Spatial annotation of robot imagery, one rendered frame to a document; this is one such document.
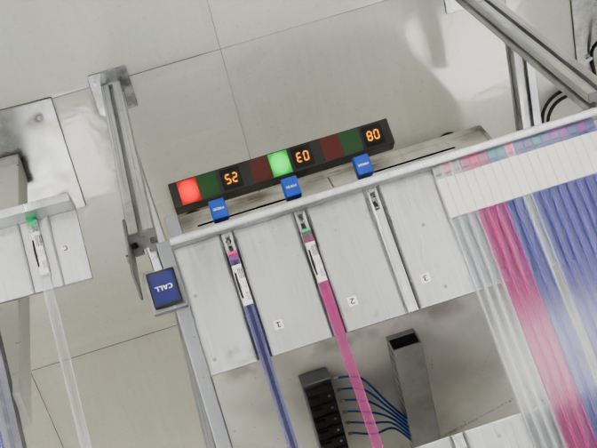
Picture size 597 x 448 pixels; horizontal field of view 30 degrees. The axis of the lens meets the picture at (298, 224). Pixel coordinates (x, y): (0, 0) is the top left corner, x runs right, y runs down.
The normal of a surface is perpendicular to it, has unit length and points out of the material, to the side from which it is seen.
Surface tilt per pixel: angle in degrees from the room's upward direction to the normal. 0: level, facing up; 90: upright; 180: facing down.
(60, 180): 0
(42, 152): 0
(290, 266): 44
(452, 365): 0
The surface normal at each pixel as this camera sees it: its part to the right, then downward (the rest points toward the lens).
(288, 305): 0.00, -0.25
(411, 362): 0.22, 0.46
